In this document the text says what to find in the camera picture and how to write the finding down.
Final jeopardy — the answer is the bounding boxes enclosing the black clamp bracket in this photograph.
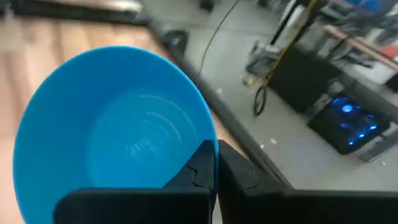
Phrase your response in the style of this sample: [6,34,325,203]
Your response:
[162,29,190,58]

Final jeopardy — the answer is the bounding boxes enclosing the computer with blue lights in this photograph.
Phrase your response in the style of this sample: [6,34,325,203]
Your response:
[307,95,392,156]

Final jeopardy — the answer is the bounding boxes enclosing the coiled black cable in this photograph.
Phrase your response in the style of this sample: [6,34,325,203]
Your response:
[252,84,268,118]

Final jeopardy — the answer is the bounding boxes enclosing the white cable with yellow plug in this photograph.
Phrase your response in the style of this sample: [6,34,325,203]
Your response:
[242,74,265,88]

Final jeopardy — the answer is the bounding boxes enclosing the long black floor cable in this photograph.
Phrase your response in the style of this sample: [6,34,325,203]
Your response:
[198,0,242,75]

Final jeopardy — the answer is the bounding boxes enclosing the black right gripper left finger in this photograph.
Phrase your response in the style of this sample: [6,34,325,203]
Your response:
[53,139,218,224]

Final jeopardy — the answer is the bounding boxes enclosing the light blue plastic bowl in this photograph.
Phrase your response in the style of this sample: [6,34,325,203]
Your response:
[12,45,220,224]

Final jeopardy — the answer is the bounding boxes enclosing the wooden plank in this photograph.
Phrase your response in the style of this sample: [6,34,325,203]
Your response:
[323,24,398,71]

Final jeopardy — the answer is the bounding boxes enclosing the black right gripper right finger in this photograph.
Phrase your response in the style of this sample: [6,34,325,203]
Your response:
[217,139,398,224]

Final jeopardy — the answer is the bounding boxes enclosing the black equipment case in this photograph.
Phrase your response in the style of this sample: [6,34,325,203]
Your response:
[269,45,343,113]

